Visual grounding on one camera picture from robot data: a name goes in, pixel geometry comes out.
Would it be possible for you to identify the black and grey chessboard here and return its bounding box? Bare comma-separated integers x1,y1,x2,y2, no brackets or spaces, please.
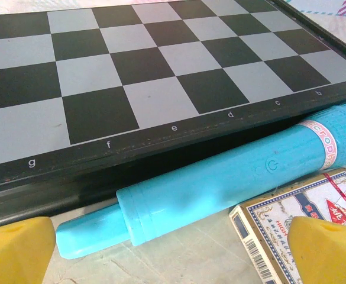
0,0,346,232

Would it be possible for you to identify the turquoise toy microphone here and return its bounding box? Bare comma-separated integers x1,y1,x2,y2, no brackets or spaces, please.
55,101,346,261

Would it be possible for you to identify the playing card box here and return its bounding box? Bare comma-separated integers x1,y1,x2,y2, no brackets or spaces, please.
228,167,346,284

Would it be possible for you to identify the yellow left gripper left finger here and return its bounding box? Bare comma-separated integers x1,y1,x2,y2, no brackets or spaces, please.
0,215,57,284

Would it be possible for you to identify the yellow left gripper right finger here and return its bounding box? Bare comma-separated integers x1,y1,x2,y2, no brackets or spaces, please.
287,215,346,284

